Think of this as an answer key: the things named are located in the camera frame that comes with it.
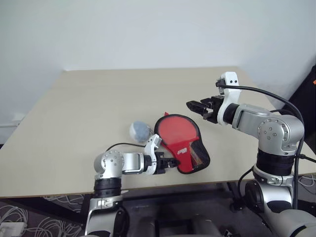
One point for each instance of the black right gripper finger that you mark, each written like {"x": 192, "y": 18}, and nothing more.
{"x": 203, "y": 113}
{"x": 195, "y": 105}

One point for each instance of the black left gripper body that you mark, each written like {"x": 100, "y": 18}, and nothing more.
{"x": 161, "y": 164}

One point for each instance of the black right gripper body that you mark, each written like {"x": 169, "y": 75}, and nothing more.
{"x": 214, "y": 106}

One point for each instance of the black red paddle case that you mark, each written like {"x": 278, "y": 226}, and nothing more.
{"x": 200, "y": 155}

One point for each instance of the red table tennis paddle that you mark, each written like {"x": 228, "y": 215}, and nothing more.
{"x": 176, "y": 130}

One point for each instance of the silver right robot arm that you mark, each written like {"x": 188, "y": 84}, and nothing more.
{"x": 274, "y": 133}

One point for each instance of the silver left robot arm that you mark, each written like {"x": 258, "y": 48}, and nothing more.
{"x": 111, "y": 164}

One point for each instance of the blue white ball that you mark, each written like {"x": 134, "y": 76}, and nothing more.
{"x": 139, "y": 131}

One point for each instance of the black box with orange mark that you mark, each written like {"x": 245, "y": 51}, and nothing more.
{"x": 304, "y": 91}

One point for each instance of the white power strip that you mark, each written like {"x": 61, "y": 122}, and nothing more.
{"x": 12, "y": 228}

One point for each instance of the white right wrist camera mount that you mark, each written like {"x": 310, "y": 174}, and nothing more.
{"x": 229, "y": 98}

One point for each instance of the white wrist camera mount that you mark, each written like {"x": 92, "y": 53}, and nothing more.
{"x": 150, "y": 145}
{"x": 229, "y": 98}

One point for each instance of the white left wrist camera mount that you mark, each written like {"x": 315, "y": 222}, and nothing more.
{"x": 150, "y": 145}

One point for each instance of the white wall socket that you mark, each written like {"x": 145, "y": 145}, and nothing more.
{"x": 17, "y": 116}

